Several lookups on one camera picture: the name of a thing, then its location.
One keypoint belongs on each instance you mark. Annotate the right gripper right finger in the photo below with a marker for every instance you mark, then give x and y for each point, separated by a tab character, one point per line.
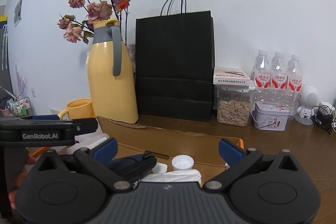
240	161

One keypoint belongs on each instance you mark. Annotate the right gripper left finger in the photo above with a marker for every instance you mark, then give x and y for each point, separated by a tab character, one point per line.
95	162

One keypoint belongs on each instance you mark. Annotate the person's left hand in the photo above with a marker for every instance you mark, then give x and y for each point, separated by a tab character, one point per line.
19	180

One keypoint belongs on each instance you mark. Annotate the black zip pouch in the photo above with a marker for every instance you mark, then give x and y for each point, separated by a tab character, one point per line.
133	168

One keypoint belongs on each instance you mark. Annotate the white cloth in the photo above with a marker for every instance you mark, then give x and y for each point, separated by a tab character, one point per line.
191	175

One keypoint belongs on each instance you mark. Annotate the yellow mug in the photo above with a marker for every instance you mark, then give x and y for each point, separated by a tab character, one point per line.
78	109

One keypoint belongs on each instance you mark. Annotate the white tin box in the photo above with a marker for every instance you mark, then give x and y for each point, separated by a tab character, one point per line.
269	116

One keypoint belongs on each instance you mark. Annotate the clear seed container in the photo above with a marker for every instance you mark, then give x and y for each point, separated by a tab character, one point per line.
234	104

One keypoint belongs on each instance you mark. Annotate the white ribbed open cap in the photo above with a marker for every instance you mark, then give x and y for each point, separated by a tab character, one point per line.
182	162

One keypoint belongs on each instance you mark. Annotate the white flat holed lid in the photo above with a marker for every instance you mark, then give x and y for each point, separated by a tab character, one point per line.
160	168

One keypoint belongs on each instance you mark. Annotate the red cardboard box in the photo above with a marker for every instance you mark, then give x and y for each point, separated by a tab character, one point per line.
164	144

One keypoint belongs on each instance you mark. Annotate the yellow thermos jug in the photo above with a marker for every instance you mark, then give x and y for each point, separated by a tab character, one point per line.
110	74

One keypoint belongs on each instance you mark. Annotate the water bottle middle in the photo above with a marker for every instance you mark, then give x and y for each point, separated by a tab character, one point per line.
279	78

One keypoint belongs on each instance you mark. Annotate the water bottle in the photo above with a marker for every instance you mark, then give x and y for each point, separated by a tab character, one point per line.
294	85
261	76
279	78

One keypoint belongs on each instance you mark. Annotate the white box on container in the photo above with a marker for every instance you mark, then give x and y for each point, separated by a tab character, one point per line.
230	76

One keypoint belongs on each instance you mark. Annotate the water bottle left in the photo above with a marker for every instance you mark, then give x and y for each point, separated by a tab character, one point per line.
261	76

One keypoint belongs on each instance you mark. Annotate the white robot figurine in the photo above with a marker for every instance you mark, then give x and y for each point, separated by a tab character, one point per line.
309	100

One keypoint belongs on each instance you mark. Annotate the water bottle right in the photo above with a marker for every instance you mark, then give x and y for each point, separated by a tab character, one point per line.
294	85

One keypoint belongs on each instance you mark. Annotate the black paper bag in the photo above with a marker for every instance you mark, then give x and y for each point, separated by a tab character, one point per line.
174	65

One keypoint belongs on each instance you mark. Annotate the dried pink flower bouquet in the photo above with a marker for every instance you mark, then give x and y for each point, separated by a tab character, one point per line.
96	10

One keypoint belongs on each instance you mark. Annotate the wire storage rack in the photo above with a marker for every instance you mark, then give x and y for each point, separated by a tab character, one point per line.
17	106

